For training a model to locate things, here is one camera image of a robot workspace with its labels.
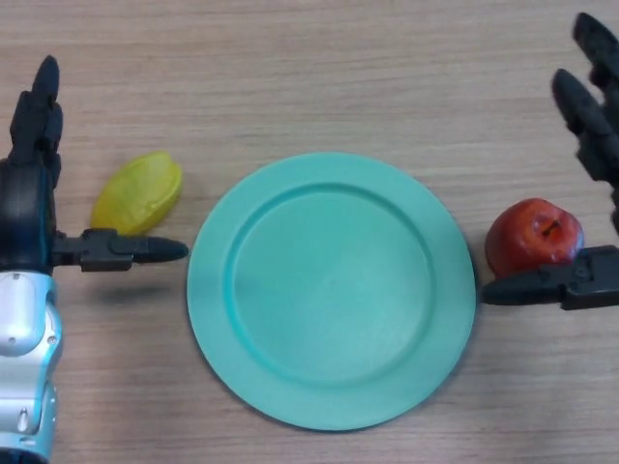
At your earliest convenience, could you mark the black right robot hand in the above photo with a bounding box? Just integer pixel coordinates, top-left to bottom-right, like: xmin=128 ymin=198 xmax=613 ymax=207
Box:
xmin=482 ymin=12 xmax=619 ymax=311

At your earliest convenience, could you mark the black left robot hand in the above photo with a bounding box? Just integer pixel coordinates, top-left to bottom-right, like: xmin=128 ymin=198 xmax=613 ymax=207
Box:
xmin=0 ymin=54 xmax=190 ymax=279

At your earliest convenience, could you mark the green round plate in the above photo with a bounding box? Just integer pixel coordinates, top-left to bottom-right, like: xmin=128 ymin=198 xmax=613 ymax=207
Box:
xmin=186 ymin=152 xmax=477 ymax=432

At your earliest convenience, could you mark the yellow starfruit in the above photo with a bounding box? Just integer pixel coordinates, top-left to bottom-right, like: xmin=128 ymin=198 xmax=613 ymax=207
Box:
xmin=90 ymin=150 xmax=184 ymax=238

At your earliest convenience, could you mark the red apple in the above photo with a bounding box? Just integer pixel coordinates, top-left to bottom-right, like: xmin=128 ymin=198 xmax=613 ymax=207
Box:
xmin=485 ymin=197 xmax=585 ymax=280

